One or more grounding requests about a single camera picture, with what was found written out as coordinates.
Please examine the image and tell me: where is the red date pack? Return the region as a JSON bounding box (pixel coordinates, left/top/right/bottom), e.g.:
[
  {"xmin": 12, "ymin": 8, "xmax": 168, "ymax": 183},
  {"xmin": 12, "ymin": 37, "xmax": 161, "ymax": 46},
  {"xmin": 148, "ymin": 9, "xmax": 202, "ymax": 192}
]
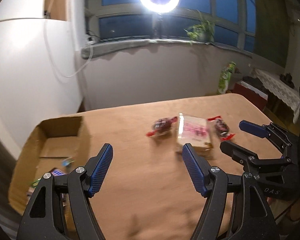
[
  {"xmin": 146, "ymin": 116, "xmax": 178, "ymax": 137},
  {"xmin": 207, "ymin": 115, "xmax": 236, "ymax": 141}
]

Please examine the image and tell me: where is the yellow ball candy green wrap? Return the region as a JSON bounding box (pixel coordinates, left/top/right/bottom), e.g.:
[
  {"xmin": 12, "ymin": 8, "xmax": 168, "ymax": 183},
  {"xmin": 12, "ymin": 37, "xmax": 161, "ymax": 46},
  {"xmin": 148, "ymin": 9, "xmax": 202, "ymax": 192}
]
[{"xmin": 62, "ymin": 157, "xmax": 75, "ymax": 170}]

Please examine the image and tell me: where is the Snickers bar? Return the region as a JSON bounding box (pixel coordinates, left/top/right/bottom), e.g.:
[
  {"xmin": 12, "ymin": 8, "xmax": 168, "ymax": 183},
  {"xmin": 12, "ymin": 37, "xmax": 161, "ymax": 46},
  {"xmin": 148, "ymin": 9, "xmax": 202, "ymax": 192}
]
[{"xmin": 50, "ymin": 168, "xmax": 65, "ymax": 177}]

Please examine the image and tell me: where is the operator right hand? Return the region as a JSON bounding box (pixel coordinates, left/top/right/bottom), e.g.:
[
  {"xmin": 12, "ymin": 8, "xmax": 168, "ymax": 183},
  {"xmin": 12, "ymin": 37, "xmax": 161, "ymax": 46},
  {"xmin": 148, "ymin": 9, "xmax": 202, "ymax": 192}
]
[{"xmin": 268, "ymin": 198, "xmax": 300, "ymax": 226}]

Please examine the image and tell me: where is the green white bag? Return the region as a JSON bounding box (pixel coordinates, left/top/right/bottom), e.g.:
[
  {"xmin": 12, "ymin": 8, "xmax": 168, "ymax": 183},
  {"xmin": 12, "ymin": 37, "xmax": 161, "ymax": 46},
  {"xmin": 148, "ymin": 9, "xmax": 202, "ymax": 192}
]
[{"xmin": 217, "ymin": 61, "xmax": 236, "ymax": 94}]

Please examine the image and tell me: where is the potted spider plant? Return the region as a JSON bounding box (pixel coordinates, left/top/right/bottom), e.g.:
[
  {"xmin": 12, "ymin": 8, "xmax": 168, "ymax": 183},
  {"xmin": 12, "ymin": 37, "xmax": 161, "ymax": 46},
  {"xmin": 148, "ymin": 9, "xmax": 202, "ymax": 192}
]
[{"xmin": 184, "ymin": 10, "xmax": 216, "ymax": 43}]

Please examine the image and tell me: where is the lace covered side table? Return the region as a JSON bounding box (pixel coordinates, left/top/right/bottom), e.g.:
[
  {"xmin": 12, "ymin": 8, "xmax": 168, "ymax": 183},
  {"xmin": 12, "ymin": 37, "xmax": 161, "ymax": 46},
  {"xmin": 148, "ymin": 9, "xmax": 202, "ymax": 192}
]
[{"xmin": 251, "ymin": 68, "xmax": 300, "ymax": 124}]

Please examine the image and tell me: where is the white cable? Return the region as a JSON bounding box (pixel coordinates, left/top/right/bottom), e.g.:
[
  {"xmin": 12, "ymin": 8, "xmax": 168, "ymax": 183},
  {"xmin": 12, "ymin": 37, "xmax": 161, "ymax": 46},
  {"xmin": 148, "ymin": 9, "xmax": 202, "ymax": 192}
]
[{"xmin": 43, "ymin": 21, "xmax": 94, "ymax": 79}]

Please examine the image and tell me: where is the white refrigerator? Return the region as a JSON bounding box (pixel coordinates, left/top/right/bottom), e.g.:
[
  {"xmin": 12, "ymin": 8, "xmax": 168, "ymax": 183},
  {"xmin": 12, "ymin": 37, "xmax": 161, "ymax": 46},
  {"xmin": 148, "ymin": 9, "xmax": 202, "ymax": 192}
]
[{"xmin": 0, "ymin": 0, "xmax": 85, "ymax": 158}]

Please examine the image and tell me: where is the brown cardboard box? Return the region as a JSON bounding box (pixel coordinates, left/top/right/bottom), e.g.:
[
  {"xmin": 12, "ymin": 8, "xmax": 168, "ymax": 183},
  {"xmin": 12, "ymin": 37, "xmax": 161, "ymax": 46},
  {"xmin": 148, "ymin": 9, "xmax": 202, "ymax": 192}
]
[{"xmin": 8, "ymin": 116, "xmax": 91, "ymax": 215}]

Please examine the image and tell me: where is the red box on floor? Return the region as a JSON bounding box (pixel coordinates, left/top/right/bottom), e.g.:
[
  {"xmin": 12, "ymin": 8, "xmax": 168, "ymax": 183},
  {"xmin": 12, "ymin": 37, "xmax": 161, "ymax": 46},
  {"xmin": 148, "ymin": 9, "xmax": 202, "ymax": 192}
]
[{"xmin": 232, "ymin": 80, "xmax": 268, "ymax": 111}]

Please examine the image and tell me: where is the packaged sliced bread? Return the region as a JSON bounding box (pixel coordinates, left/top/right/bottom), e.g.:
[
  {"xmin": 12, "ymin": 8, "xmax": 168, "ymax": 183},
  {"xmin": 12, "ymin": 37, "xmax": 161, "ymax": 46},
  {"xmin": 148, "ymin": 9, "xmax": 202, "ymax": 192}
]
[{"xmin": 175, "ymin": 113, "xmax": 213, "ymax": 153}]

